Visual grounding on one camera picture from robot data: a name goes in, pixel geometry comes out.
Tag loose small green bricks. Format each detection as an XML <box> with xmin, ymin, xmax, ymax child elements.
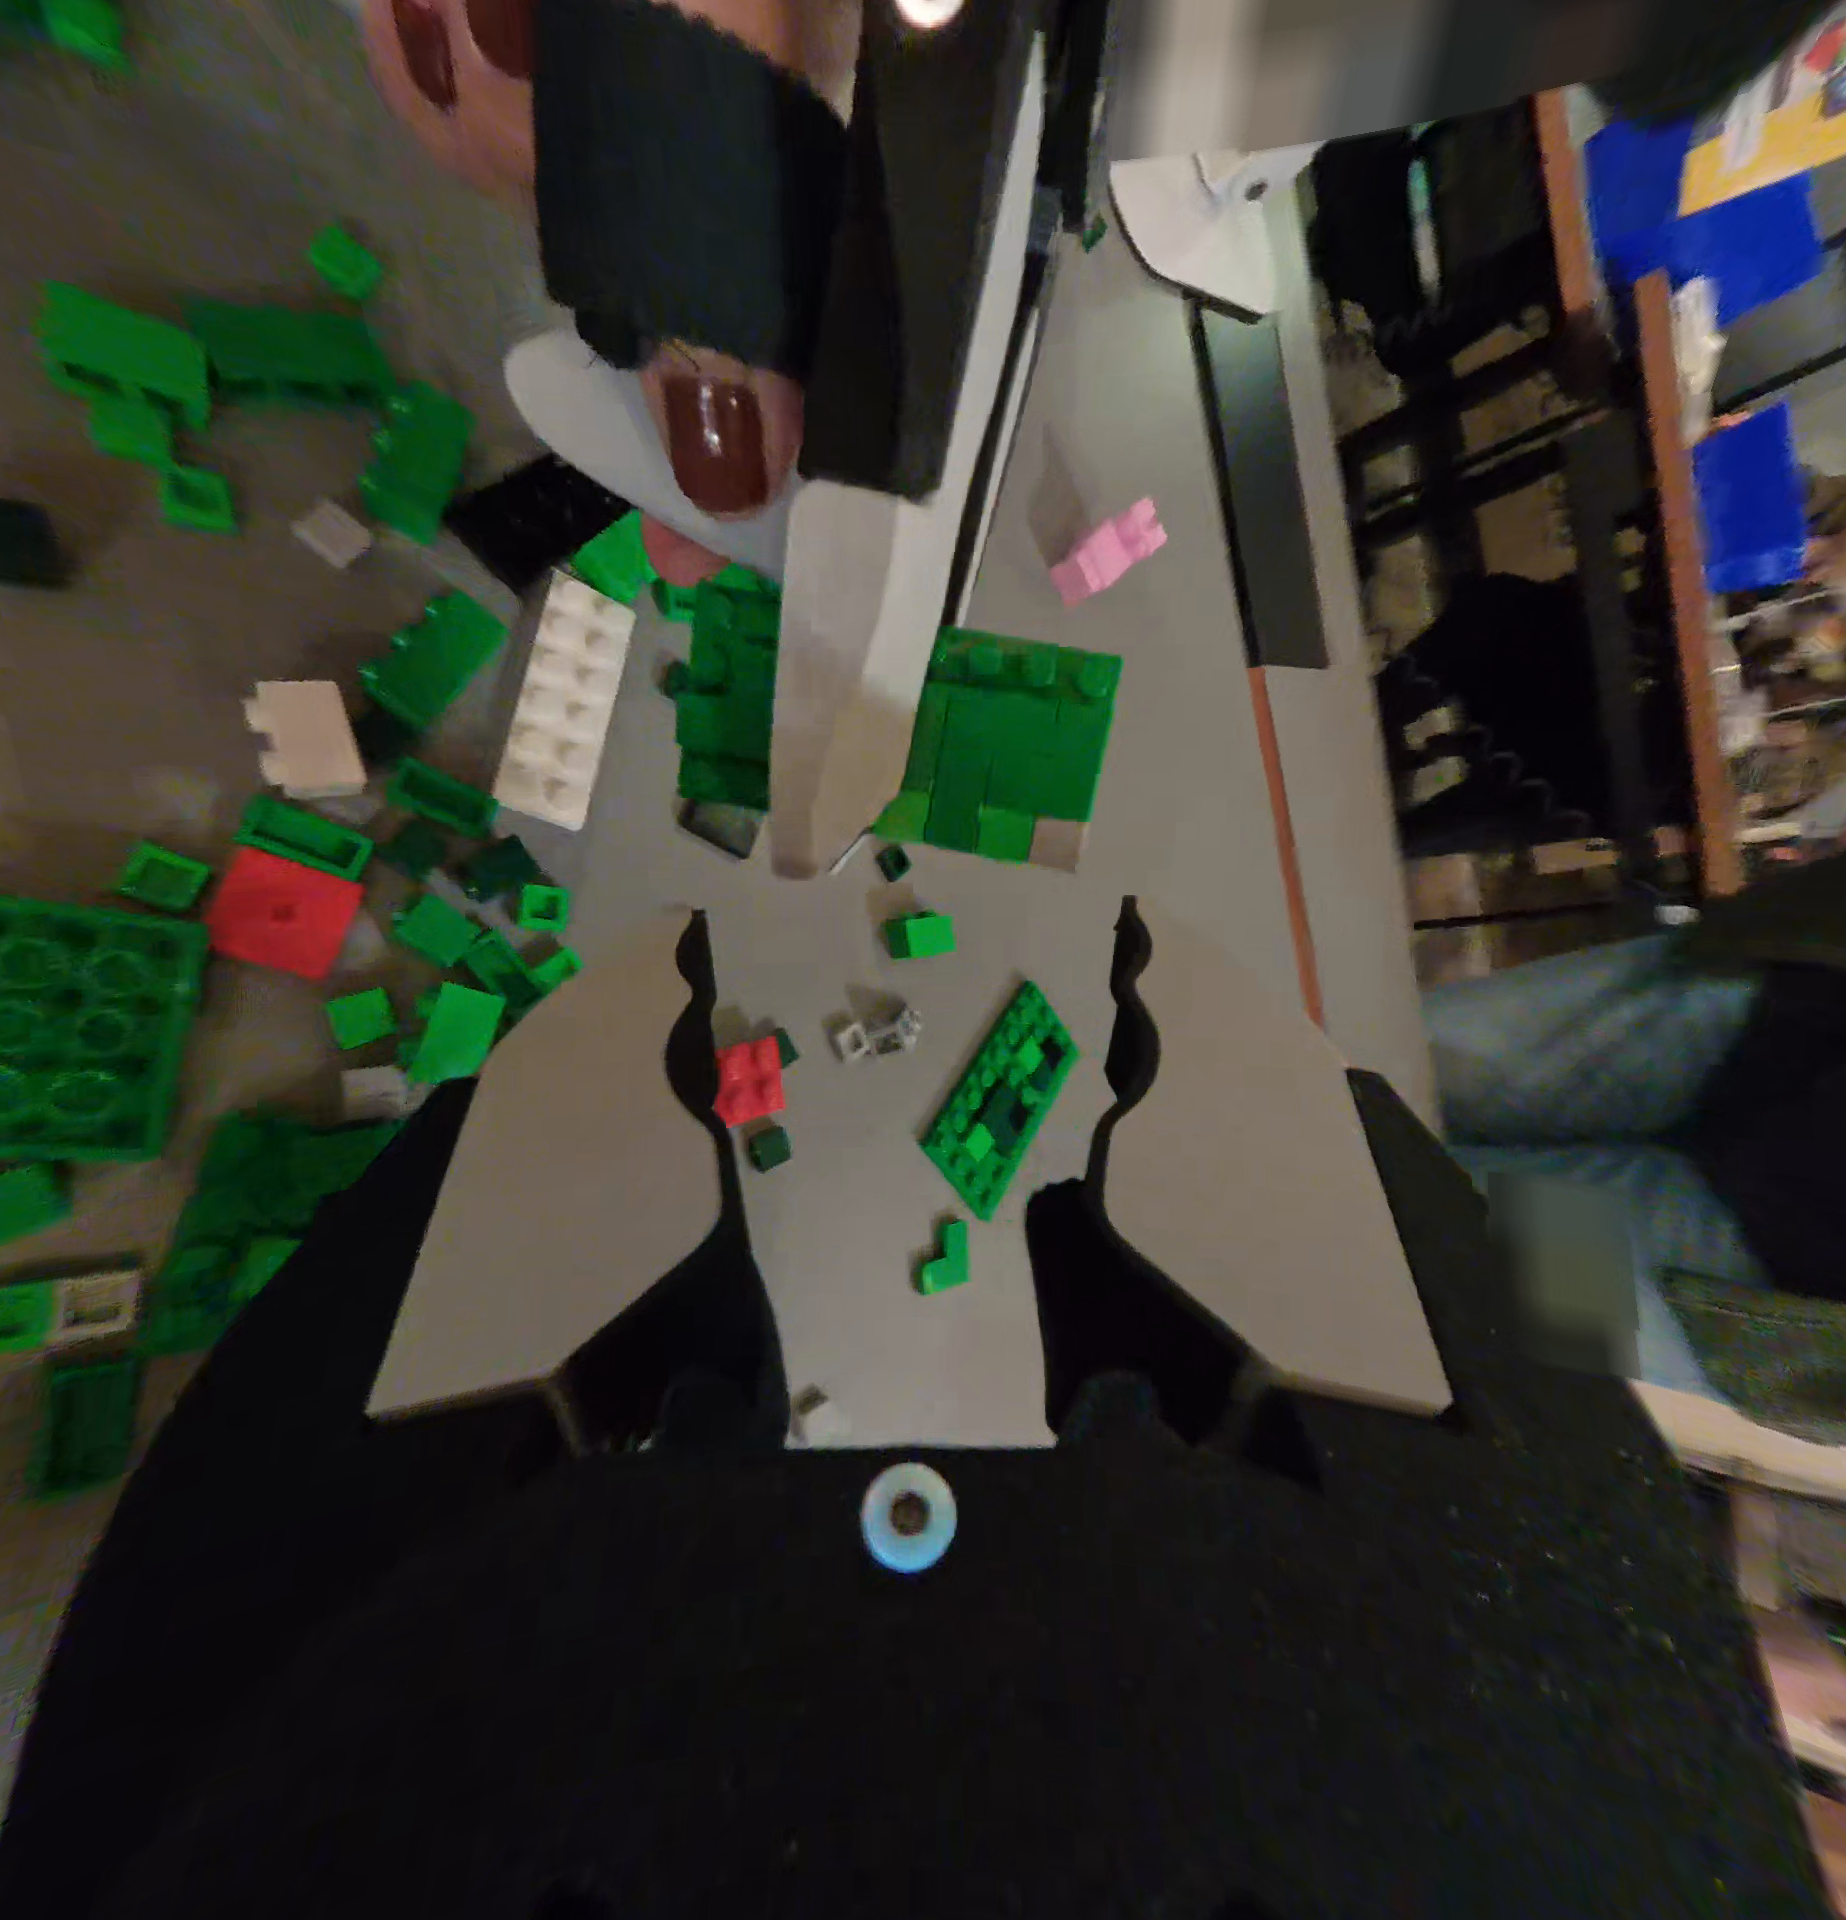
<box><xmin>0</xmin><ymin>0</ymin><xmax>972</xmax><ymax>1502</ymax></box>

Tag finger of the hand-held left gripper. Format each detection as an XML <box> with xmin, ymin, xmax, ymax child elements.
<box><xmin>770</xmin><ymin>44</ymin><xmax>1050</xmax><ymax>884</ymax></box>

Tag blue storage bin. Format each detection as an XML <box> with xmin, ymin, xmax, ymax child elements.
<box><xmin>1684</xmin><ymin>403</ymin><xmax>1813</xmax><ymax>598</ymax></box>
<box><xmin>1587</xmin><ymin>112</ymin><xmax>1829</xmax><ymax>328</ymax></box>

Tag green rectangular brick plate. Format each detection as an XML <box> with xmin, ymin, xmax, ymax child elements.
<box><xmin>0</xmin><ymin>886</ymin><xmax>211</xmax><ymax>1169</ymax></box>

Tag white booklet stand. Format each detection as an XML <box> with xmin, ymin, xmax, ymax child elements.
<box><xmin>1108</xmin><ymin>149</ymin><xmax>1319</xmax><ymax>319</ymax></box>

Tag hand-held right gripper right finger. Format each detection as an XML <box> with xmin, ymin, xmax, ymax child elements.
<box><xmin>1023</xmin><ymin>896</ymin><xmax>1458</xmax><ymax>1445</ymax></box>

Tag pink toy pig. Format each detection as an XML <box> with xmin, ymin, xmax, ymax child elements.
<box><xmin>1049</xmin><ymin>496</ymin><xmax>1170</xmax><ymax>611</ymax></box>

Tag small red brick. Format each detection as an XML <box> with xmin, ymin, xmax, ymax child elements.
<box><xmin>712</xmin><ymin>1034</ymin><xmax>792</xmax><ymax>1130</ymax></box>

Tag black monitor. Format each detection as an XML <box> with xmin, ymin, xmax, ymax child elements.
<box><xmin>1706</xmin><ymin>225</ymin><xmax>1846</xmax><ymax>419</ymax></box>

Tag green mosaic brick cube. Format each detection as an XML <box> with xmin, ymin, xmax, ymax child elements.
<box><xmin>871</xmin><ymin>626</ymin><xmax>1124</xmax><ymax>872</ymax></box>

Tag black brick plate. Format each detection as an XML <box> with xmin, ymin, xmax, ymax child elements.
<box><xmin>444</xmin><ymin>456</ymin><xmax>635</xmax><ymax>590</ymax></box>

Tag person's left hand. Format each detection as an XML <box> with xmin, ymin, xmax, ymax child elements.
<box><xmin>360</xmin><ymin>0</ymin><xmax>863</xmax><ymax>590</ymax></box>

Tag red brick plate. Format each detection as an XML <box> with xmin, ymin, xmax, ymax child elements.
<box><xmin>204</xmin><ymin>847</ymin><xmax>369</xmax><ymax>984</ymax></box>

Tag person's leg in jeans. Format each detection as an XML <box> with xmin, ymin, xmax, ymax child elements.
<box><xmin>1421</xmin><ymin>937</ymin><xmax>1770</xmax><ymax>1295</ymax></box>

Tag black desk cable cover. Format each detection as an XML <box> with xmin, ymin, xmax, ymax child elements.
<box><xmin>1187</xmin><ymin>292</ymin><xmax>1334</xmax><ymax>675</ymax></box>

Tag wooden office desk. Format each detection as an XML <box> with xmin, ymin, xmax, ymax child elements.
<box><xmin>1531</xmin><ymin>89</ymin><xmax>1754</xmax><ymax>905</ymax></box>

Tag grey desk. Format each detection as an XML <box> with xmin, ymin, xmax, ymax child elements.
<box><xmin>0</xmin><ymin>0</ymin><xmax>1444</xmax><ymax>1502</ymax></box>

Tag green studded brick plate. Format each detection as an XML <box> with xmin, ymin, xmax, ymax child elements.
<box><xmin>917</xmin><ymin>977</ymin><xmax>1084</xmax><ymax>1221</ymax></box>

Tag white studded brick plate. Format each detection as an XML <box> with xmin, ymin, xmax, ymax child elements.
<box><xmin>492</xmin><ymin>569</ymin><xmax>640</xmax><ymax>832</ymax></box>

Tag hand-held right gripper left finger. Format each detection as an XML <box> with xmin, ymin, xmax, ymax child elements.
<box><xmin>365</xmin><ymin>906</ymin><xmax>788</xmax><ymax>1453</ymax></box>

